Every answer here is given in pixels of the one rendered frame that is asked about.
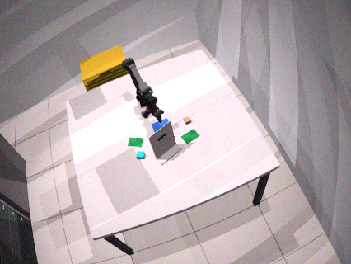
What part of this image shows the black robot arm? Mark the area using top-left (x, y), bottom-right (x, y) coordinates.
top-left (122, 58), bottom-right (157, 118)

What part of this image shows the small orange block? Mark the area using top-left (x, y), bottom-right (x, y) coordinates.
top-left (184, 116), bottom-right (191, 124)

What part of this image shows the cyan block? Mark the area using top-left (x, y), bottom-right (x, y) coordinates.
top-left (136, 152), bottom-right (146, 159)

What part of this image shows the blue flat square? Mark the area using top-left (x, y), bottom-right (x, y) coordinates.
top-left (151, 118), bottom-right (169, 133)

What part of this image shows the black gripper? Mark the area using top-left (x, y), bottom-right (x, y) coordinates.
top-left (147, 104), bottom-right (164, 123)

